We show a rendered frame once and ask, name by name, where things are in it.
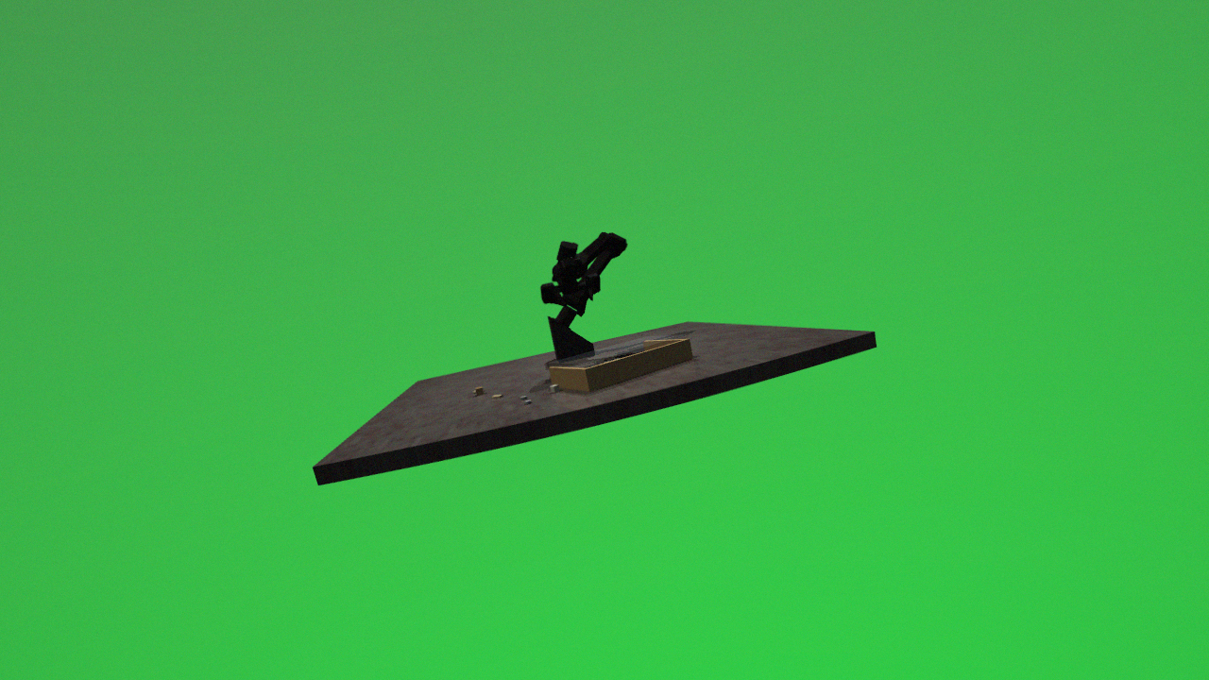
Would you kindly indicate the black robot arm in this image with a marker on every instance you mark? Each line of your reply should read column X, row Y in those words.
column 605, row 248

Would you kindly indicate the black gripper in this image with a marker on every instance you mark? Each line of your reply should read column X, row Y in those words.
column 551, row 293

